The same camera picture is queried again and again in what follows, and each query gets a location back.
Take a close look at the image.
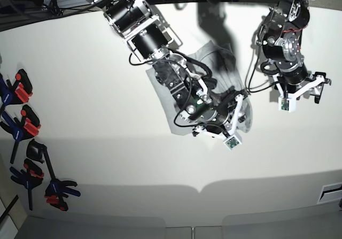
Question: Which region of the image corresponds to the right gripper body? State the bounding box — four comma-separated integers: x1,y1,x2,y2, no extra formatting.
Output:
178,91,246,132

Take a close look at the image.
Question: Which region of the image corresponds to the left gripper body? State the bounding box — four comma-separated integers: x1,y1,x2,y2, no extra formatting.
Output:
272,65,325,97

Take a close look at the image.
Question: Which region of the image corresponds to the grey T-shirt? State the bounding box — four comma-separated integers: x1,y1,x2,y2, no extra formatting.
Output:
145,40,254,137

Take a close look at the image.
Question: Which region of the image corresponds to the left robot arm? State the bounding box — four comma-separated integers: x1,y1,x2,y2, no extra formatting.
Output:
256,0,331,112

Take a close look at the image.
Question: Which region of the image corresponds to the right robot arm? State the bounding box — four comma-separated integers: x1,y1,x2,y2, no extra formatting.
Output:
87,0,252,137

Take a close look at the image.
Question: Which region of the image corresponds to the long black bar clamp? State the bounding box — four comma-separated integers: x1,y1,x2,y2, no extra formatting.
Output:
26,139,81,212

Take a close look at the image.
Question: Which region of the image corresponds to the blue red bar clamp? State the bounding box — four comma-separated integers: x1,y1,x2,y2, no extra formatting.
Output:
1,69,33,114
1,104,41,164
10,158,44,211

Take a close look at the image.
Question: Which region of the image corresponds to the lower blue red bar clamp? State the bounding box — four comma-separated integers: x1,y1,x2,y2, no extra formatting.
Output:
10,158,44,211

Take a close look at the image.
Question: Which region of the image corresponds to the top blue red bar clamp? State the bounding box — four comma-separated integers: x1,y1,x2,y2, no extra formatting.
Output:
1,69,33,114

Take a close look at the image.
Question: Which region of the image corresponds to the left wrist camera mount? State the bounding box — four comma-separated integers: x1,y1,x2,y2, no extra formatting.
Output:
278,74,331,113

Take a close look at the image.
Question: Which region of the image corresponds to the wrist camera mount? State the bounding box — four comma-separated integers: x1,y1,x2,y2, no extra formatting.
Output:
192,93,245,151
278,74,331,113

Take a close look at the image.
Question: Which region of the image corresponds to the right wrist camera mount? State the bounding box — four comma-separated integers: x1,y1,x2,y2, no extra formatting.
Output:
192,93,245,151

